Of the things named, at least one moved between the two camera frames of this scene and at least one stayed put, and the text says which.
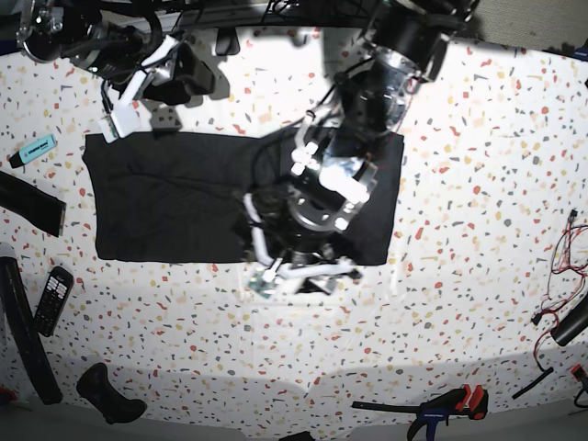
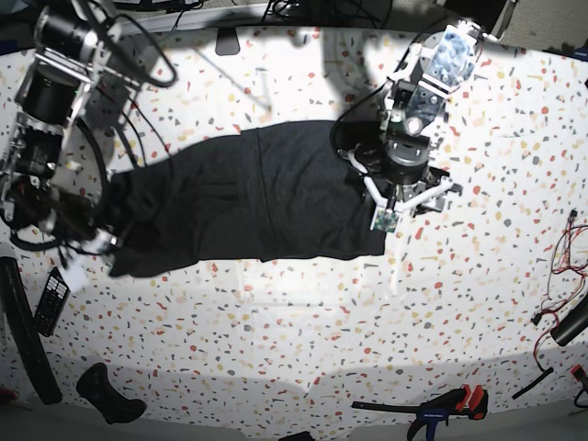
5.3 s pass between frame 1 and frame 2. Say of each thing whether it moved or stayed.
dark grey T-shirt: moved
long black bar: stayed
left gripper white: moved
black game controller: stayed
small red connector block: stayed
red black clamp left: stayed
